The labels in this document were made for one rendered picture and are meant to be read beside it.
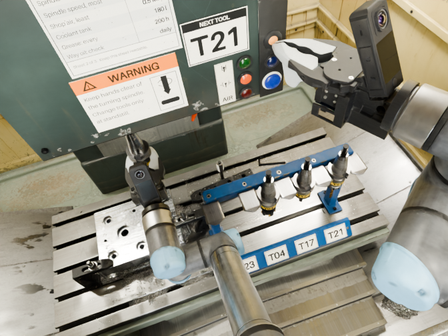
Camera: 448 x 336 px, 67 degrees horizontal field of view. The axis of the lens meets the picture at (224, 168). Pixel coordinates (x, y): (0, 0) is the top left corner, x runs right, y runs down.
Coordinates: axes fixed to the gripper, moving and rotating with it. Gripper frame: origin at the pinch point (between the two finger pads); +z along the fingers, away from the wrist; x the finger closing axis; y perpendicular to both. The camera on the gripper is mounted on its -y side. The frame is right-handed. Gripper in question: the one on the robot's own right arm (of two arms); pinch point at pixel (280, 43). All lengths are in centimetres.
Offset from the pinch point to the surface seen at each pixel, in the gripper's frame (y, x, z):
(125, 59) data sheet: -3.4, -19.0, 12.9
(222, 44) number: -1.5, -6.8, 5.7
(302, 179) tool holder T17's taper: 47.4, 9.8, -2.7
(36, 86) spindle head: -3.2, -29.8, 19.2
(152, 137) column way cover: 80, 7, 71
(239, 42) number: -1.1, -4.6, 4.4
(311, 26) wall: 76, 111, 56
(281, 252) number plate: 79, 0, -5
